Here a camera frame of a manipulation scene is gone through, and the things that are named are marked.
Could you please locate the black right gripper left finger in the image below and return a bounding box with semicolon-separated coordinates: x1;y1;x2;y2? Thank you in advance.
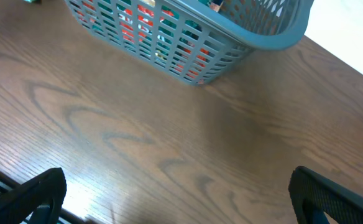
0;167;68;224

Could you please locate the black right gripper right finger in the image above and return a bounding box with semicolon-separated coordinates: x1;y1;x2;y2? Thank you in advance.
288;166;363;224

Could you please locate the green Nescafe coffee bag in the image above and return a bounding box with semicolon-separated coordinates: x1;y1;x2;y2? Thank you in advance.
66;0;221;85

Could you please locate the grey plastic basket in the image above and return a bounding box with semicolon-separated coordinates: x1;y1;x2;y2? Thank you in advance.
66;0;313;85

